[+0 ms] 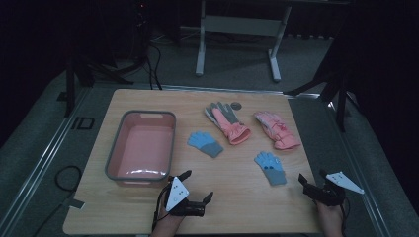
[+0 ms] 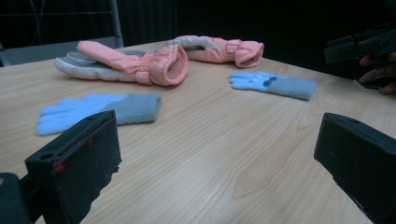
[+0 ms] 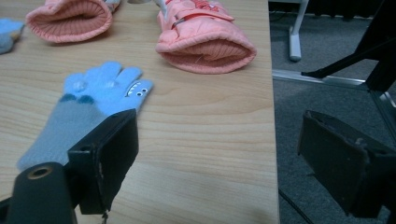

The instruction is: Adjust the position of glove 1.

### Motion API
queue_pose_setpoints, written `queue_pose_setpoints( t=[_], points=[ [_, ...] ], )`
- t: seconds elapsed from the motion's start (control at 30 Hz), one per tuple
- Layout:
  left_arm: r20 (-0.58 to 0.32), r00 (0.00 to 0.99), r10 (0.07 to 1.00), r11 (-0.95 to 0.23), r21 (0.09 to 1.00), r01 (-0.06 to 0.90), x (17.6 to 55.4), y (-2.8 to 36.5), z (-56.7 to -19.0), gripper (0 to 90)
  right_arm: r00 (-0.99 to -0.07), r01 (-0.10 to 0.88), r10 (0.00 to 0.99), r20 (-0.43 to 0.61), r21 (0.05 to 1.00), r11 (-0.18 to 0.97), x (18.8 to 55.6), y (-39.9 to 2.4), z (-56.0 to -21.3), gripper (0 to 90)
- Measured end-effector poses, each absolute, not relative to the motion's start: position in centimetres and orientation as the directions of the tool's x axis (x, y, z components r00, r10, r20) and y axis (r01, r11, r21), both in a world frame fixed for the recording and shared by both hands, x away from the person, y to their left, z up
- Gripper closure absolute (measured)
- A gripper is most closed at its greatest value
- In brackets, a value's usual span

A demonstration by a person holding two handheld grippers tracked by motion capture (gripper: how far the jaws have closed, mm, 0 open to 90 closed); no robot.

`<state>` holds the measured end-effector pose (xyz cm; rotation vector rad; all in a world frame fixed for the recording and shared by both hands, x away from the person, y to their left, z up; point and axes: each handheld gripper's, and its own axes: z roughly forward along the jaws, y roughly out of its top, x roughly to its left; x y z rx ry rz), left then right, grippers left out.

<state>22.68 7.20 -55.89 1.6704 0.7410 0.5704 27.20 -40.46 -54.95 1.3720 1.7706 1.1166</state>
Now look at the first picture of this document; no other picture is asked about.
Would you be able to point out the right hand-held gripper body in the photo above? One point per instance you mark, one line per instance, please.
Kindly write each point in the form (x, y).
(331, 196)

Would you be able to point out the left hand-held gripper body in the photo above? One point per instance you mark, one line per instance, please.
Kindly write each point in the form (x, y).
(177, 194)

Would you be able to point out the dotted blue and grey glove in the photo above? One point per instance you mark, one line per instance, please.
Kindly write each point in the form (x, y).
(271, 168)

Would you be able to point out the plain blue and grey glove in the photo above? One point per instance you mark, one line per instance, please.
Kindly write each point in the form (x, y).
(206, 143)

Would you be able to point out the pink basin with grey rim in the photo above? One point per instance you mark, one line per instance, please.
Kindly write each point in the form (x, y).
(143, 149)

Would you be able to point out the pink padded glove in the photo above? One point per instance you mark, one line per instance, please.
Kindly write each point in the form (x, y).
(276, 130)

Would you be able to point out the pink glove with grey palm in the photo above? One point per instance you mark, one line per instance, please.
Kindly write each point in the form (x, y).
(229, 123)

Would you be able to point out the person's right hand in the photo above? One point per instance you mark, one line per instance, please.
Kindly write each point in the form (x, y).
(330, 215)

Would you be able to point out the person's left hand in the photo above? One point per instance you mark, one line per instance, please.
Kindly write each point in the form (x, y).
(168, 219)

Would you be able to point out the black tripod stand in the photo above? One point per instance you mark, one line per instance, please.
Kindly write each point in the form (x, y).
(69, 85)
(341, 98)

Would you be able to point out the round grey disc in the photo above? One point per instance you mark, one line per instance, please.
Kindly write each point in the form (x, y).
(235, 105)

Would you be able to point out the grey tape piece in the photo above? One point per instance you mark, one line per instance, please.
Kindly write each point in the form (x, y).
(76, 203)

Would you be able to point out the metal floor rail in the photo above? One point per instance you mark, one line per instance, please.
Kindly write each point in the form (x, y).
(359, 171)
(39, 171)
(214, 89)

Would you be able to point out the white desk frame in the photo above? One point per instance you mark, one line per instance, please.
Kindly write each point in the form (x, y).
(242, 25)

